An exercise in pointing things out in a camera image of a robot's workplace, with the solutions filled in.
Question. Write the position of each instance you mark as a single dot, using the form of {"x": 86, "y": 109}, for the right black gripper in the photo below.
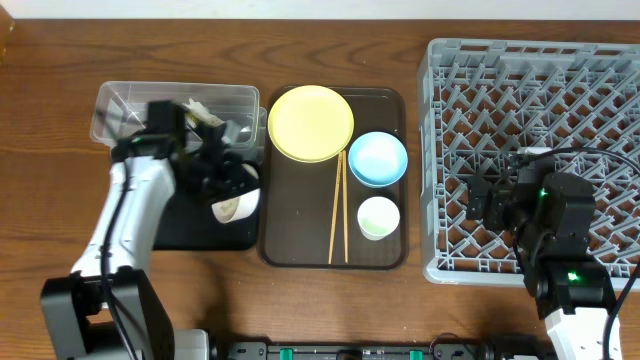
{"x": 480, "y": 198}

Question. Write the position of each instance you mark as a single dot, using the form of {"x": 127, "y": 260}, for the clear plastic bin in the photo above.
{"x": 121, "y": 110}

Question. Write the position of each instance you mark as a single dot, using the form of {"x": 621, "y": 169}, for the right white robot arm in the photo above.
{"x": 548, "y": 218}

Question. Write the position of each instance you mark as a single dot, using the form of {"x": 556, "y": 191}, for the yellow plate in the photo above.
{"x": 310, "y": 123}

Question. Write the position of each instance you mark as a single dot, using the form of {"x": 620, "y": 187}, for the white cup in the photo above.
{"x": 378, "y": 217}

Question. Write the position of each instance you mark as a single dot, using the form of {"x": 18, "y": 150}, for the wooden chopstick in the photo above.
{"x": 345, "y": 205}
{"x": 335, "y": 206}

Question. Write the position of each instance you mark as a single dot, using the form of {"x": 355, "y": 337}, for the black plastic tray bin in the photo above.
{"x": 188, "y": 224}

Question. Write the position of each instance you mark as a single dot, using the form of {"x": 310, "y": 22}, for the light blue bowl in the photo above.
{"x": 377, "y": 159}

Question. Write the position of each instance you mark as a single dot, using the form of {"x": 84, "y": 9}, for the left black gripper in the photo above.
{"x": 226, "y": 179}

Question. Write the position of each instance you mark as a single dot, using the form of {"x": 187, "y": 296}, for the grey dishwasher rack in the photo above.
{"x": 480, "y": 101}

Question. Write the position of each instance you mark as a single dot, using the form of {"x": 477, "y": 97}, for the green snack wrapper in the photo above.
{"x": 213, "y": 122}

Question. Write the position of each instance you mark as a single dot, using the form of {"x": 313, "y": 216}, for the dark brown serving tray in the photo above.
{"x": 296, "y": 211}

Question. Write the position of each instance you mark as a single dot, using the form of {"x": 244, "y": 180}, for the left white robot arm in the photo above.
{"x": 106, "y": 308}

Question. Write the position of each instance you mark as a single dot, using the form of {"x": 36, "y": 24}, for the white tissue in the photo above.
{"x": 198, "y": 110}

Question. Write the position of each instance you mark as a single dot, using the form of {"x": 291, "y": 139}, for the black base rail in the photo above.
{"x": 437, "y": 351}

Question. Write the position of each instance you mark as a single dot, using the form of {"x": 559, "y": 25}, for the white bowl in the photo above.
{"x": 237, "y": 208}

